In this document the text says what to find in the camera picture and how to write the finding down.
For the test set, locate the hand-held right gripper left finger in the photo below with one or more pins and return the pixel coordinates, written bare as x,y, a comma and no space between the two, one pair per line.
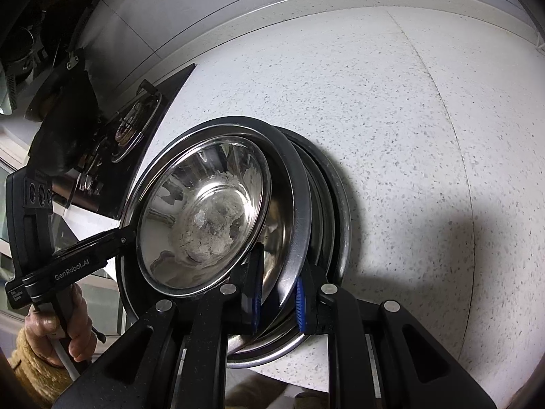
255,304

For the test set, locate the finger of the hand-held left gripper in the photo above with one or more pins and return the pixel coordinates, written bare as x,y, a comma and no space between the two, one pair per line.
115,238

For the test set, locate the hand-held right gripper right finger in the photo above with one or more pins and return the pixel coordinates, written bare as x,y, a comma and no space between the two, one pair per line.
301,302

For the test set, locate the small steel bowl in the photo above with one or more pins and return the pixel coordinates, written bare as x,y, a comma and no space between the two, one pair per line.
204,217

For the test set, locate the person's left forearm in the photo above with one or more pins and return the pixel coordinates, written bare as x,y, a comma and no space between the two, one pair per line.
36,379

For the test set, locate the person's left hand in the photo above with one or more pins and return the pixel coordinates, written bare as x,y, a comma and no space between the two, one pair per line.
78,328

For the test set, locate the dark pan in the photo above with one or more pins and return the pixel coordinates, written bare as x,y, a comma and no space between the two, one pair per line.
64,123

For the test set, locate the round gas burner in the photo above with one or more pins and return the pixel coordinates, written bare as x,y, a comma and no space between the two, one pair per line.
130,125

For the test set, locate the black glass gas hob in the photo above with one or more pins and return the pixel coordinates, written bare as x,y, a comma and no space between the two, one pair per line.
157,106

